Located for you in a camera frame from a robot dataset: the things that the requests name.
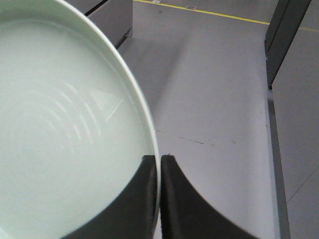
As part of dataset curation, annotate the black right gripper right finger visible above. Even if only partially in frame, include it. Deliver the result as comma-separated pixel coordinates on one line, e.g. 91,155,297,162
160,155,255,239

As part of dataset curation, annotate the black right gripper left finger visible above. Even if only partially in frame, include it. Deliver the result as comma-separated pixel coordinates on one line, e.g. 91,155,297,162
64,155,158,239

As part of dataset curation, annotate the light green round plate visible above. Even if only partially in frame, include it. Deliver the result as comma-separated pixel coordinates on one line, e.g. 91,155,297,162
0,0,160,239

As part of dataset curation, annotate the grey island cabinet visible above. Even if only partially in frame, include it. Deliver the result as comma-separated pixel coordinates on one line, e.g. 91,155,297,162
273,0,319,239

